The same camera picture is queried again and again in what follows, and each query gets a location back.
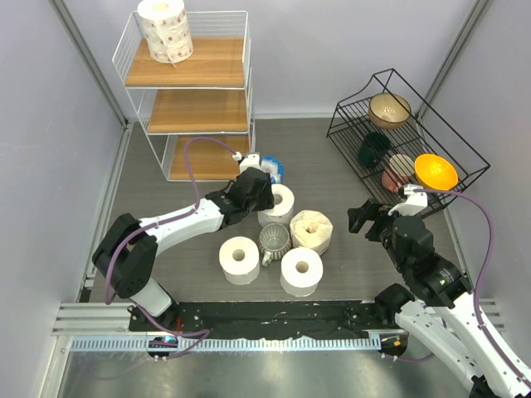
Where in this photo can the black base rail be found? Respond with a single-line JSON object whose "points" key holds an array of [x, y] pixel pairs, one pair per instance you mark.
{"points": [[320, 320]]}

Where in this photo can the white patterned paper roll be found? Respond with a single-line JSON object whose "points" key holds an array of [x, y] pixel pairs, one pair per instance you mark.
{"points": [[166, 30]]}

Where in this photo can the black wire dish rack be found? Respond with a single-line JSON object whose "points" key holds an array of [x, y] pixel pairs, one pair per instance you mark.
{"points": [[426, 131]]}

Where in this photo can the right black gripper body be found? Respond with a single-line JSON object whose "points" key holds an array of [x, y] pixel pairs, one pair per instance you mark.
{"points": [[380, 230]]}

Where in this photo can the beige wrapped paper roll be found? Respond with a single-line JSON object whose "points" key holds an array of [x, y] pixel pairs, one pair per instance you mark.
{"points": [[312, 230]]}

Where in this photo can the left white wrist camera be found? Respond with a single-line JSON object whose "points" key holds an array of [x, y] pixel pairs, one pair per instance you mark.
{"points": [[251, 160]]}

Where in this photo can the plain white paper roll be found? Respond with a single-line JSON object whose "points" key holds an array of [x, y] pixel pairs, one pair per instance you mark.
{"points": [[239, 258]]}

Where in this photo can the white slotted cable duct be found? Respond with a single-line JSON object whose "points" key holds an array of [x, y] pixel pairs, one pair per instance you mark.
{"points": [[161, 343]]}

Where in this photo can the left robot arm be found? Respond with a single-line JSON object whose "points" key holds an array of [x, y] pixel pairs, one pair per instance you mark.
{"points": [[126, 255]]}

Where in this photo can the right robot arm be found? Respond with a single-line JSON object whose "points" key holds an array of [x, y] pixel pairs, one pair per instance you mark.
{"points": [[437, 305]]}

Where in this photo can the grey ribbed glass mug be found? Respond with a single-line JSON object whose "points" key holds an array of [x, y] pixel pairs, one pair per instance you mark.
{"points": [[274, 243]]}

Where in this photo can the blue paper roll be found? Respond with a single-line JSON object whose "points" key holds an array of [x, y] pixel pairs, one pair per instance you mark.
{"points": [[274, 168]]}

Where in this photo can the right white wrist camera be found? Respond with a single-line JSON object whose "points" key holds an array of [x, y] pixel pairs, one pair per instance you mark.
{"points": [[414, 201]]}

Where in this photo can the tan ceramic bowl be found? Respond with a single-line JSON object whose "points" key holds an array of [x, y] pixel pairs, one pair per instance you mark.
{"points": [[388, 111]]}

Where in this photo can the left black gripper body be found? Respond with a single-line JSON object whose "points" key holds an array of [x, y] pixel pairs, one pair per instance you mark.
{"points": [[264, 201]]}

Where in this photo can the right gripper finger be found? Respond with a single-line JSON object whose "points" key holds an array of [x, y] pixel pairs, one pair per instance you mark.
{"points": [[357, 217], [376, 206]]}

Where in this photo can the dark green mug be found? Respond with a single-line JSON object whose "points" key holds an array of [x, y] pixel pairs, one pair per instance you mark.
{"points": [[373, 149]]}

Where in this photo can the orange bowl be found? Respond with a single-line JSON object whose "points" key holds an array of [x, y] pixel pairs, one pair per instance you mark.
{"points": [[435, 172]]}

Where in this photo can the pink mug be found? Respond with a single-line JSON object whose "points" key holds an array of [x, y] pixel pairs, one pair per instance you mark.
{"points": [[399, 170]]}

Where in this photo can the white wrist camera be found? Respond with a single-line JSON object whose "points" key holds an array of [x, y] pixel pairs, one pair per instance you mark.
{"points": [[414, 201], [251, 160]]}

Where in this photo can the white wire three-tier shelf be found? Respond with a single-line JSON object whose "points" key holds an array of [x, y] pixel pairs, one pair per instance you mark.
{"points": [[208, 94]]}

